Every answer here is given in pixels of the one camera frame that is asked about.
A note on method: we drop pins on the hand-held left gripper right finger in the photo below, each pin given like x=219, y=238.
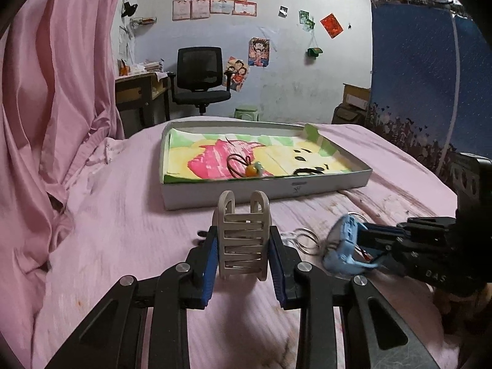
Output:
x=278, y=273

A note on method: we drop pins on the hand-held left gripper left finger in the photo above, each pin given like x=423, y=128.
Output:
x=207, y=269

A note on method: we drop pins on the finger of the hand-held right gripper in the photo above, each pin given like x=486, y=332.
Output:
x=392, y=263
x=380, y=232

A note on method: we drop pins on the blue smart watch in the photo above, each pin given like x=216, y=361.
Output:
x=342, y=238

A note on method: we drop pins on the silver bangle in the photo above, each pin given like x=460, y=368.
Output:
x=307, y=230
x=319, y=245

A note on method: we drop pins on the beige hair claw clip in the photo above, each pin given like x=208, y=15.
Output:
x=240, y=221

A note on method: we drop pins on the white cardboard tray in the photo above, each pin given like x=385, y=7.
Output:
x=184, y=196

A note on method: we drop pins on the person's right hand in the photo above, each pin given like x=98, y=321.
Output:
x=461, y=309

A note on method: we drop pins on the pink floral bedsheet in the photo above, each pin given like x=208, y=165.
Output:
x=127, y=219

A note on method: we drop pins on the cartoon printed tray liner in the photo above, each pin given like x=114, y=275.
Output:
x=215, y=157

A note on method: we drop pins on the brown cardboard box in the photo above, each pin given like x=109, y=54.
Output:
x=348, y=115

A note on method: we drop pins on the open cardboard box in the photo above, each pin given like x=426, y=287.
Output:
x=357, y=96

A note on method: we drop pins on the green plastic stool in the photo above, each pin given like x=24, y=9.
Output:
x=247, y=112

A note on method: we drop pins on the blue starry cloth wardrobe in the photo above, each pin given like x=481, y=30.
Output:
x=415, y=65

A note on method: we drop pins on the green hanging basket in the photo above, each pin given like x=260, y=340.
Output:
x=314, y=51

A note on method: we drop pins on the wooden desk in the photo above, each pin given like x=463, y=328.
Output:
x=130, y=92

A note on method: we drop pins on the black office chair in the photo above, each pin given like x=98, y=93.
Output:
x=200, y=65

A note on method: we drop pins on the stack of books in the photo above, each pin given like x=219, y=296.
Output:
x=148, y=67

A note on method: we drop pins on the orange desk item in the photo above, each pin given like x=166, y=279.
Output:
x=123, y=69

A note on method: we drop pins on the pink curtain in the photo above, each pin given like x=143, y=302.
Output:
x=57, y=103

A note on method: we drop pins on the cartoon children wall poster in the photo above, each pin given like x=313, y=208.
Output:
x=236, y=73

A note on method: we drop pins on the red wall paper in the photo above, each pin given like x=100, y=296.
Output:
x=331, y=25

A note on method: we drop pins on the cartoon boy wall poster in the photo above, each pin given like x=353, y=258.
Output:
x=259, y=52

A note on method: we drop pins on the green wall photo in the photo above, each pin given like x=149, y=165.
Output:
x=310, y=25
x=303, y=16

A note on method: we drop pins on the white wall papers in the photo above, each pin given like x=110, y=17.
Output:
x=126, y=44

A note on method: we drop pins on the small dark wall photo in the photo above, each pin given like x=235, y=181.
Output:
x=283, y=11

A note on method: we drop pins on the black wall-hung object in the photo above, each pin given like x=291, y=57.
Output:
x=129, y=9

